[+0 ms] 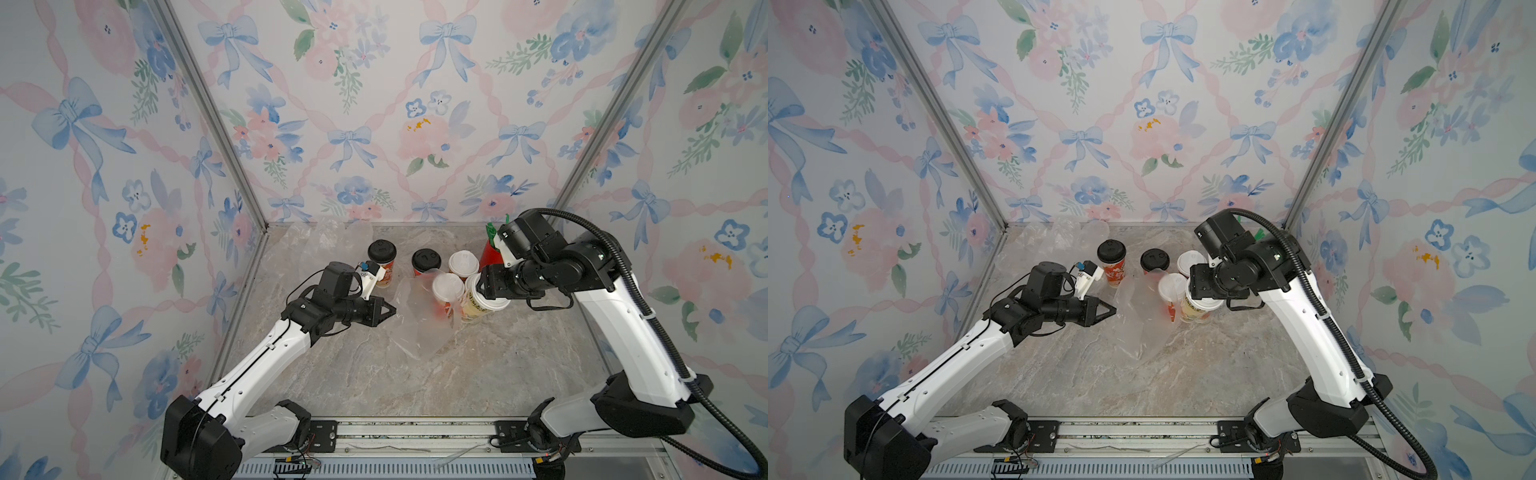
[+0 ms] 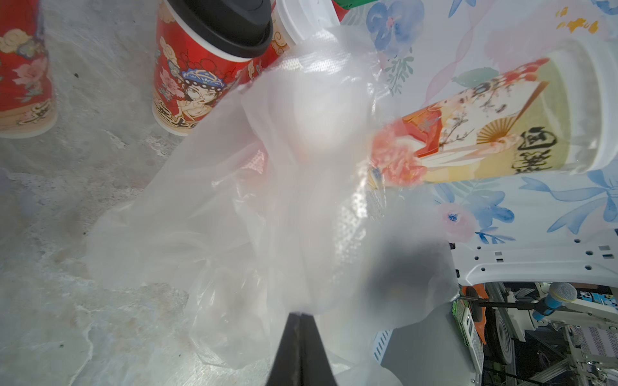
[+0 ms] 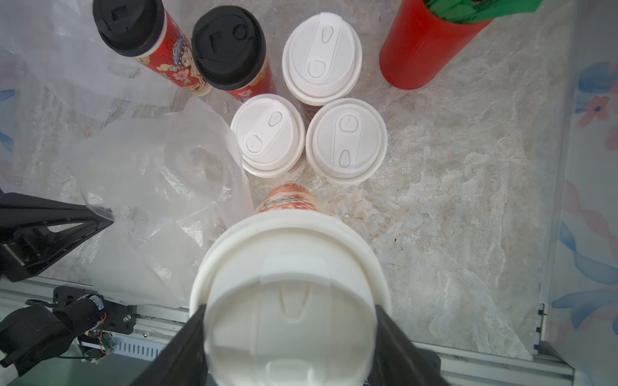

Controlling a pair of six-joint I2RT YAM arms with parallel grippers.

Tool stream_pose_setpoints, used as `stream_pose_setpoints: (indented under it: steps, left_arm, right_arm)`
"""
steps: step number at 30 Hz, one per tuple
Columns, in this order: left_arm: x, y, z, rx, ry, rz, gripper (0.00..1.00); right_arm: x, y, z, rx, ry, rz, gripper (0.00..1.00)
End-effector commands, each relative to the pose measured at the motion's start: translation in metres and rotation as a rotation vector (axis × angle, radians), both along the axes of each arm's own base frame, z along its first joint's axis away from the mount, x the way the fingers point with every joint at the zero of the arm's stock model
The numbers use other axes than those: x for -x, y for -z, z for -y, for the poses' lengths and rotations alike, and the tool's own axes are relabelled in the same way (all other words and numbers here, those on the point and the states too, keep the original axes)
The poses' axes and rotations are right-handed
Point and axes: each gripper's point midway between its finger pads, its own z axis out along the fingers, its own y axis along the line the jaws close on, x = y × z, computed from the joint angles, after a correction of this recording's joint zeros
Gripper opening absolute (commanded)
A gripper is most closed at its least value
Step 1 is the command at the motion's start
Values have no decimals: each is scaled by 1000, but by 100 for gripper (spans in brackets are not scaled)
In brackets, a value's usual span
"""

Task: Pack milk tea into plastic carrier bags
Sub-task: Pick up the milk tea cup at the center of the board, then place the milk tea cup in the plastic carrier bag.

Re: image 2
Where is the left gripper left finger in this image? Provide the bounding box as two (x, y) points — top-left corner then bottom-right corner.
(266, 313), (302, 386)

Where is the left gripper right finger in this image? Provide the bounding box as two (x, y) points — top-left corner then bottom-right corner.
(301, 314), (337, 386)

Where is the clear plastic carrier bag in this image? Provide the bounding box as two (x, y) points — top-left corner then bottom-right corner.
(84, 26), (459, 385)

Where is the red cup black lid right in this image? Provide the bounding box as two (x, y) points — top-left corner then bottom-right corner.
(152, 0), (274, 136)

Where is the red cup black lid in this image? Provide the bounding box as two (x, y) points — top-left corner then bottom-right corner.
(152, 0), (274, 136)
(1, 0), (58, 139)

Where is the red cup white lid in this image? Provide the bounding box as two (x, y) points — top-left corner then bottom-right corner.
(240, 0), (340, 85)

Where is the green wrapped straws bundle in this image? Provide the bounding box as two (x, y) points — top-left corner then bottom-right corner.
(335, 0), (376, 10)

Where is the red cup black lid left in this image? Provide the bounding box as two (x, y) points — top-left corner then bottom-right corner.
(1, 0), (58, 139)

